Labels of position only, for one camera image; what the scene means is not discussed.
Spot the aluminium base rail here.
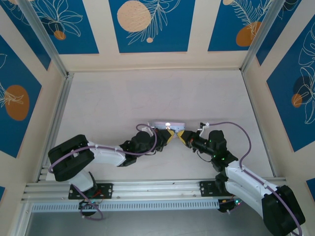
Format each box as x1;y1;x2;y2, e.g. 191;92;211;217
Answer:
21;178;292;202

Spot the aluminium side rail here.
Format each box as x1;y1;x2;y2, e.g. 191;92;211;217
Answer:
36;72;74;182
240;70;279;178

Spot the slotted grey cable duct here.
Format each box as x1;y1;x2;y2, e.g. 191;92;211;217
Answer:
31;198;220;212

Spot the aluminium frame post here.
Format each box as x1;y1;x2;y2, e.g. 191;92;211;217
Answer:
17;0;69;77
241;0;295;73
12;201;32;236

